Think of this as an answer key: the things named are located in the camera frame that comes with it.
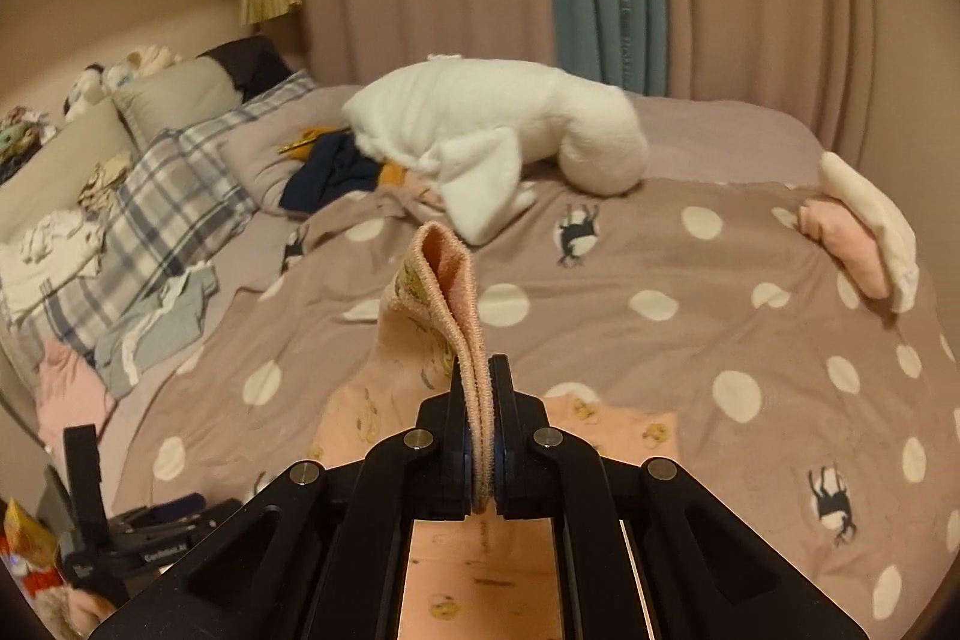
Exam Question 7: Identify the pink cartoon baby romper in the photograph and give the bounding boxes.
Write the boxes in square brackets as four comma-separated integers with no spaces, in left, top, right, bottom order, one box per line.
[309,223,679,638]

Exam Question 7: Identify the folded pink white clothes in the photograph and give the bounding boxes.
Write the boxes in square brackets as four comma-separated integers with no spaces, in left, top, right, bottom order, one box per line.
[797,152,919,314]

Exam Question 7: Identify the person's left hand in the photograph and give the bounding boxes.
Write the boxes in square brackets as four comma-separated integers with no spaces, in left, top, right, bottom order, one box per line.
[34,587,116,640]

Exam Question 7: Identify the pink garment at bedside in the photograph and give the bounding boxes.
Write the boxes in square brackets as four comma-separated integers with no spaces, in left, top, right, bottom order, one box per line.
[36,339,116,453]

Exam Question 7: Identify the grey blue folded garment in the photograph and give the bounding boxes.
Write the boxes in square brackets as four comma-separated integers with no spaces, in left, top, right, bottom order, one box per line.
[93,262,220,401]

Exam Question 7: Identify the mauve spotted duvet cover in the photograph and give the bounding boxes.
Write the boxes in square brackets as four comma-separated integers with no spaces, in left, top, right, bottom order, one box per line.
[114,181,958,638]

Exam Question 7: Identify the navy blue garment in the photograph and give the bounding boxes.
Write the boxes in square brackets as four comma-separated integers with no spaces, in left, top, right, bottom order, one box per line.
[280,131,382,214]

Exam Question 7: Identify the white fluffy blanket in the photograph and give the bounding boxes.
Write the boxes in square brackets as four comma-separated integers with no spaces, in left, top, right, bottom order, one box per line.
[343,55,649,245]

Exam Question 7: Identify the orange garment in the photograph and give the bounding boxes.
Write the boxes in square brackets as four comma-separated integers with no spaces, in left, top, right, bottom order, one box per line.
[277,125,407,187]

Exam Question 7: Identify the mauve pillow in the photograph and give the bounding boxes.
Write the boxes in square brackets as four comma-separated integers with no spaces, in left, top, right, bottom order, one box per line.
[220,86,361,216]

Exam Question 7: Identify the plaid grey pillow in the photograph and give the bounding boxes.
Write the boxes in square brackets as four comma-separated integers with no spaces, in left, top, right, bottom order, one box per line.
[13,71,317,365]

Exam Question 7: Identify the beige pillow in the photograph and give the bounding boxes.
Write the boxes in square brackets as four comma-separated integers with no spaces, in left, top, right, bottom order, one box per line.
[112,57,242,151]

